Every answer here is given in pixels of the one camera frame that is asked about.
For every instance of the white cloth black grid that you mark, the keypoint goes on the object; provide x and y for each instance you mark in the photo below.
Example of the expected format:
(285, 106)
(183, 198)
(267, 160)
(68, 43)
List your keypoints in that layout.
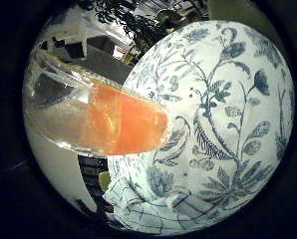
(135, 212)

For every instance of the dark leafy plant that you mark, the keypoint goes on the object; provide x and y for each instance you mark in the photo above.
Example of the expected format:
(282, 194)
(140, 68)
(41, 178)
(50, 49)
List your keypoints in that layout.
(135, 23)

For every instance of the blue floral white tablecloth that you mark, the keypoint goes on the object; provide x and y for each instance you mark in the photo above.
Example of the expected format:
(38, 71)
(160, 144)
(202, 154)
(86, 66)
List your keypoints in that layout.
(221, 99)

